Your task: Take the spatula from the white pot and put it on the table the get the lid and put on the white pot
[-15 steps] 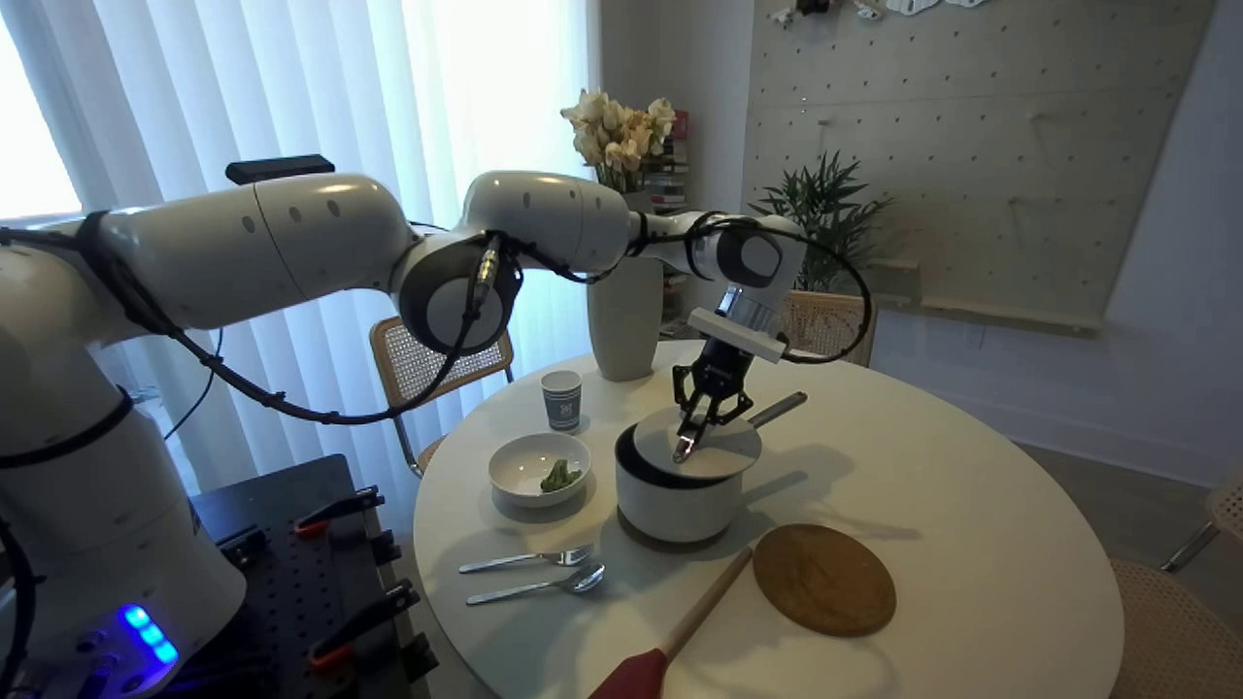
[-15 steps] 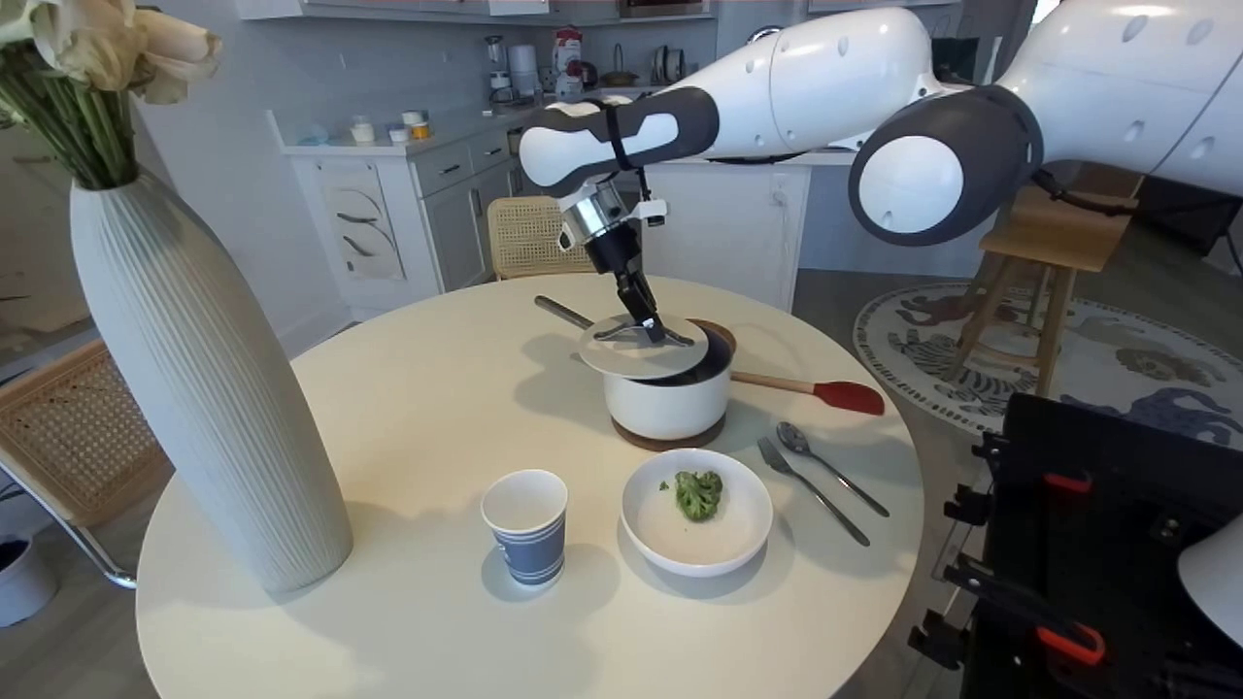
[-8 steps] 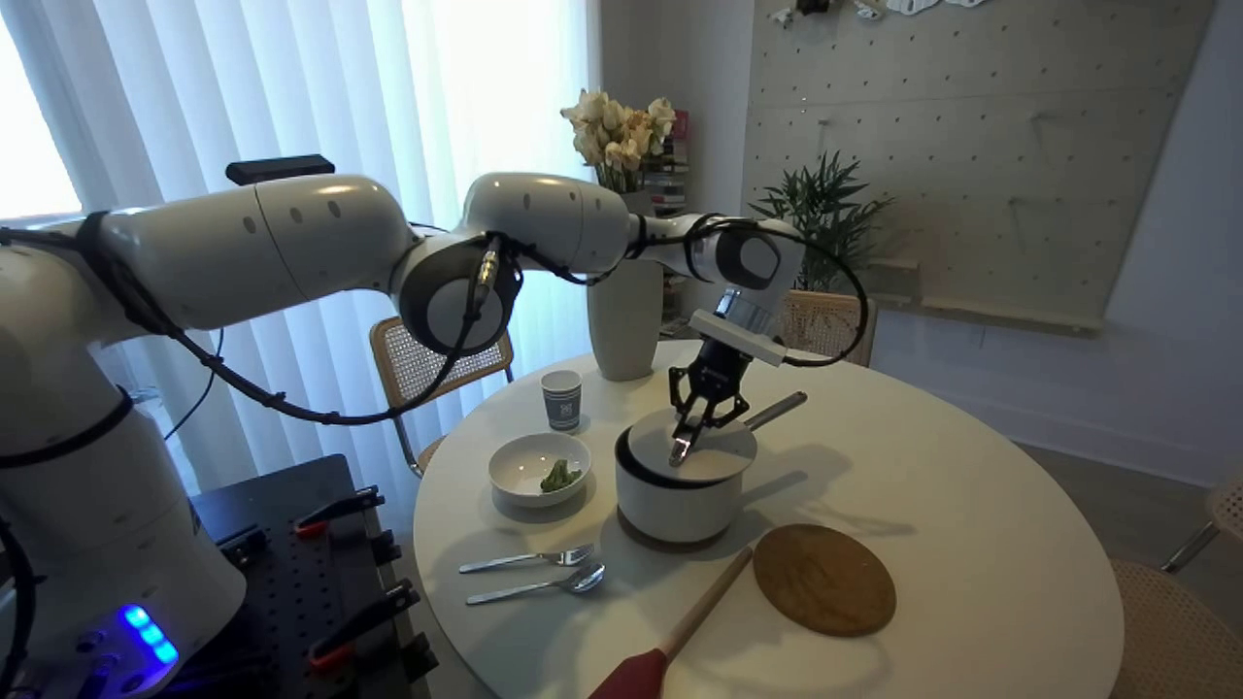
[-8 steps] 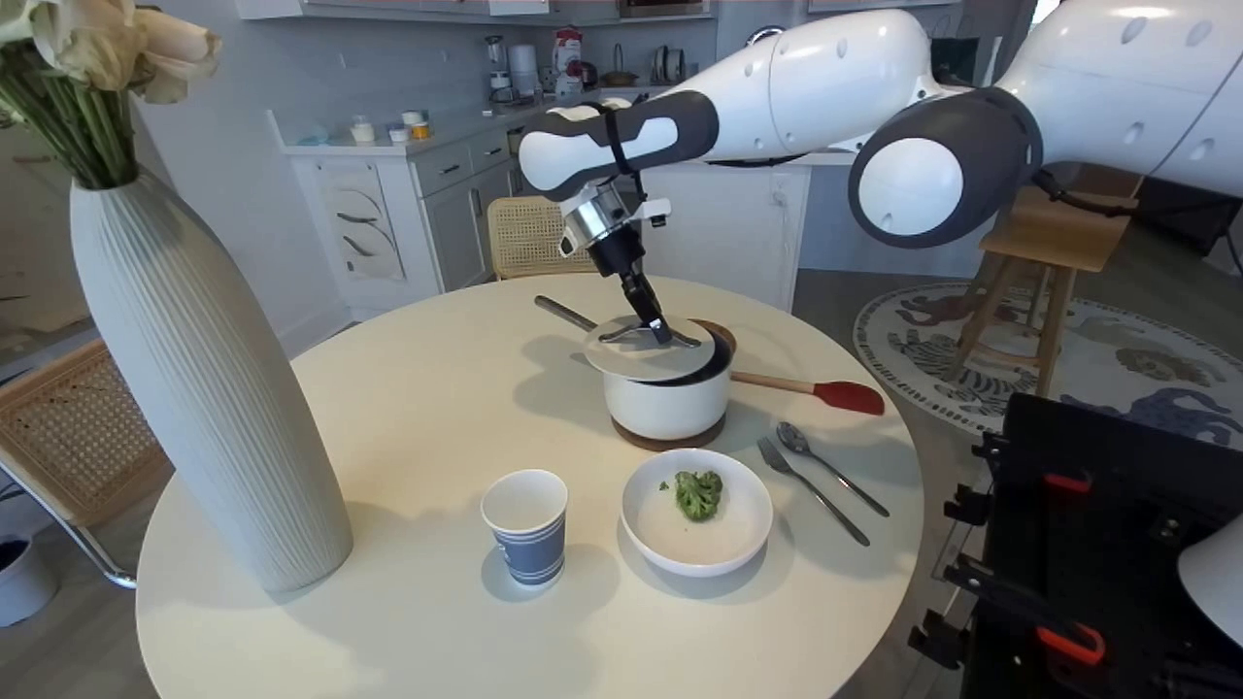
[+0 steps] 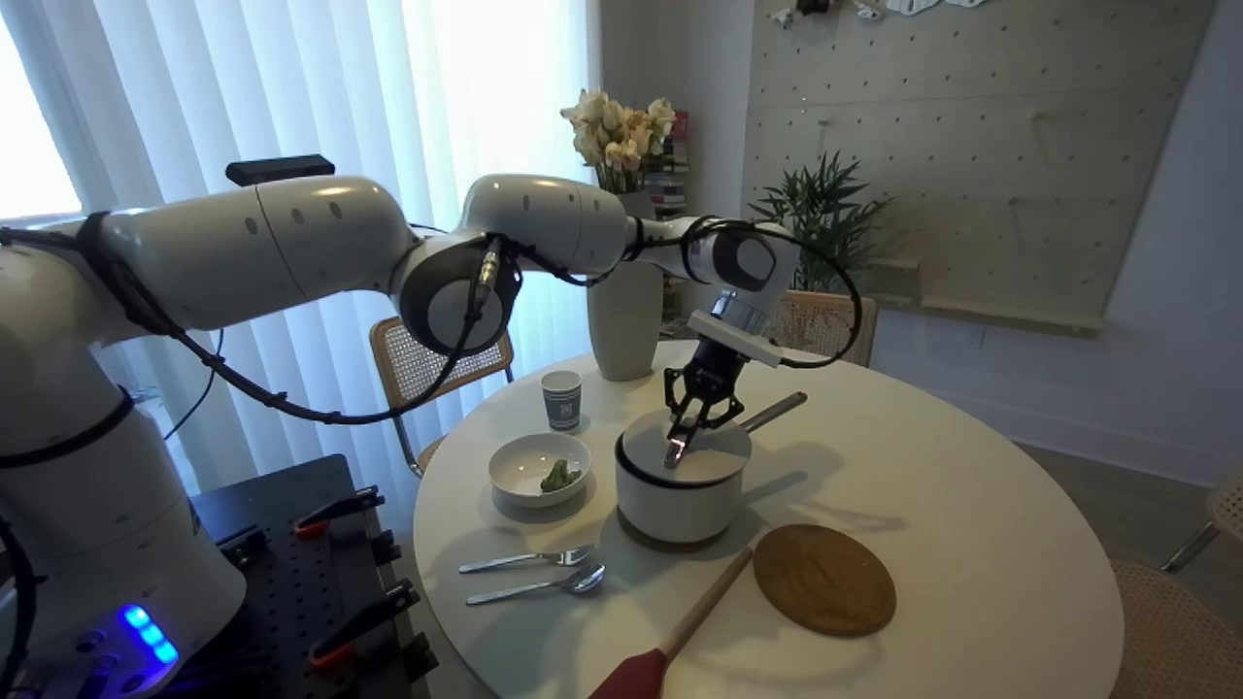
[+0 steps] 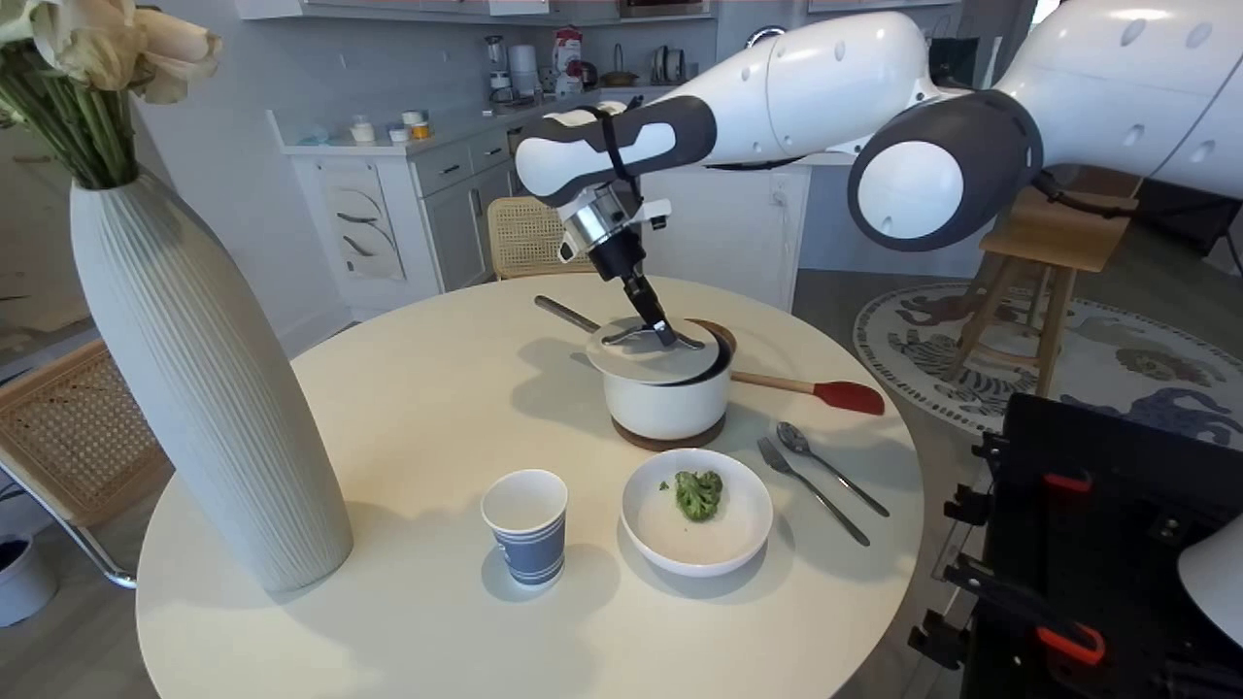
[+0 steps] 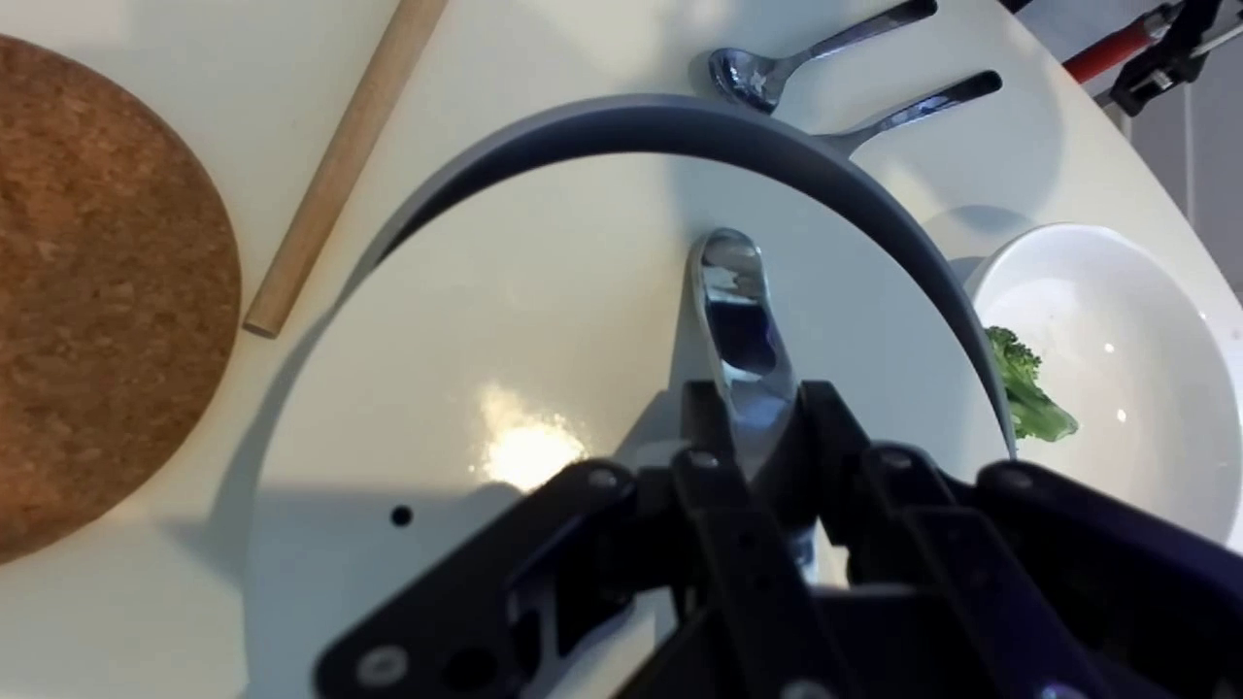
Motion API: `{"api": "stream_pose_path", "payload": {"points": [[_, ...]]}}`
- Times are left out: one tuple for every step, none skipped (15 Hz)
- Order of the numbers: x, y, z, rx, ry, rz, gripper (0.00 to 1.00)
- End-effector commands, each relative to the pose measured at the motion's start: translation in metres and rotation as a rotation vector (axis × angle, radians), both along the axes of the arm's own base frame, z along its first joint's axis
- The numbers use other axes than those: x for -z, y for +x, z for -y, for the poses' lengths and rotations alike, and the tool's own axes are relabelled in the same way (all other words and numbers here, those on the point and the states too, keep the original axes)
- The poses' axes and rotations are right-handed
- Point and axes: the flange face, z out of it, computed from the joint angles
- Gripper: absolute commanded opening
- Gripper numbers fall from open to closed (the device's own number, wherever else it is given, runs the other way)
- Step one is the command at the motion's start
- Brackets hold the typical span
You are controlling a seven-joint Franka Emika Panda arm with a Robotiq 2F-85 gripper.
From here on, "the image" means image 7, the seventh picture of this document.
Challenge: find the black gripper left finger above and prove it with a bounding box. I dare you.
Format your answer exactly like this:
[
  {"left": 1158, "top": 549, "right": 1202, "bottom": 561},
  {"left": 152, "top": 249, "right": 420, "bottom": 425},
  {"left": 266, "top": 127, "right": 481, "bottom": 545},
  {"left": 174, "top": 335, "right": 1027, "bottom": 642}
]
[{"left": 311, "top": 379, "right": 848, "bottom": 699}]

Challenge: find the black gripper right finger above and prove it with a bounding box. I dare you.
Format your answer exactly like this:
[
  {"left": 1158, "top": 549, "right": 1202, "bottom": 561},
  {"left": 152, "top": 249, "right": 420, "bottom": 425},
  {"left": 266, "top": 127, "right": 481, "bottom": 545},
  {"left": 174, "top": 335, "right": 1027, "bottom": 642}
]
[{"left": 790, "top": 379, "right": 1243, "bottom": 699}]

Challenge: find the white round pot lid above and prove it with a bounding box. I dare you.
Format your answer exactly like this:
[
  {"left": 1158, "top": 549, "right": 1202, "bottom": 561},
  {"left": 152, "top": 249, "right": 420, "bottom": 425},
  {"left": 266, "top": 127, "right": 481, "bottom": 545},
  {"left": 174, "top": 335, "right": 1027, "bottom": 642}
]
[{"left": 237, "top": 148, "right": 1019, "bottom": 699}]

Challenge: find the wooden spatula red head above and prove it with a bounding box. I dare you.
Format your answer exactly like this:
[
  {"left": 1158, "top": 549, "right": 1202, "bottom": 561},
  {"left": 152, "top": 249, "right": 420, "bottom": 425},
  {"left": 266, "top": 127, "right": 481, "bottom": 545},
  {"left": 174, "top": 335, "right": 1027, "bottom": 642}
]
[{"left": 240, "top": 0, "right": 456, "bottom": 343}]

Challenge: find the green broccoli piece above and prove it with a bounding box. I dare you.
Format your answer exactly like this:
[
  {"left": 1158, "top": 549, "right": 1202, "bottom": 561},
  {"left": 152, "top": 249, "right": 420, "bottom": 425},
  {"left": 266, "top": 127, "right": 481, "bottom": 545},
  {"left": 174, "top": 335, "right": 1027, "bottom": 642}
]
[{"left": 980, "top": 324, "right": 1084, "bottom": 447}]

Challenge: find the white ceramic bowl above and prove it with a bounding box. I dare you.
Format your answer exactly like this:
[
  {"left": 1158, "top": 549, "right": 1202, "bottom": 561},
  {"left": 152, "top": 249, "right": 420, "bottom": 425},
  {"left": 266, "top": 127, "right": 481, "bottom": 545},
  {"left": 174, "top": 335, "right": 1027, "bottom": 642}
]
[{"left": 966, "top": 220, "right": 1243, "bottom": 552}]

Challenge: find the silver fork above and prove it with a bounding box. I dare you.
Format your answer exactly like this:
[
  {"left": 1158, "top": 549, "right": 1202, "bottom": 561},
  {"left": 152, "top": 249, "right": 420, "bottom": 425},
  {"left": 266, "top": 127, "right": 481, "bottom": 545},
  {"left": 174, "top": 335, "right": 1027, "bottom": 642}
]
[{"left": 811, "top": 66, "right": 1005, "bottom": 158}]

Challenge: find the black clamp orange grip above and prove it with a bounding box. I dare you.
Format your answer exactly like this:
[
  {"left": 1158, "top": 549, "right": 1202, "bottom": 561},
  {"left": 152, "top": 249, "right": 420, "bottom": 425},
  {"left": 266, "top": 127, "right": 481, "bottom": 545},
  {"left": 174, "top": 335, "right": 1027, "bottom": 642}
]
[{"left": 1059, "top": 0, "right": 1243, "bottom": 122}]

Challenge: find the round cork trivet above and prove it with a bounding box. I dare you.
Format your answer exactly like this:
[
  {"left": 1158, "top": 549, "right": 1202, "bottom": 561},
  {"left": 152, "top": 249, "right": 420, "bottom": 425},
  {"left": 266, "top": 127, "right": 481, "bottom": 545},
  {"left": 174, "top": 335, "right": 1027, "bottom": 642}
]
[{"left": 0, "top": 33, "right": 245, "bottom": 567}]

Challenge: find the silver spoon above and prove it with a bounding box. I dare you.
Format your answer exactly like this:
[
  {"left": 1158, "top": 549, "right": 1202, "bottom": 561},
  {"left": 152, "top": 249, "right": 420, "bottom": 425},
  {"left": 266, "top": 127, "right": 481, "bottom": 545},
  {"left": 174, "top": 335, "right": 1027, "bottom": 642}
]
[{"left": 707, "top": 0, "right": 940, "bottom": 115}]

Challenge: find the white pot with handle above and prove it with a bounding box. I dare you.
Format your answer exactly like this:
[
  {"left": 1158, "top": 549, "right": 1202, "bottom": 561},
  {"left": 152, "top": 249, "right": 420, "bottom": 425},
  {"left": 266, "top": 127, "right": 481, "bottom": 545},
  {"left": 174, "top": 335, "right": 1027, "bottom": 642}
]
[{"left": 337, "top": 91, "right": 1019, "bottom": 464}]

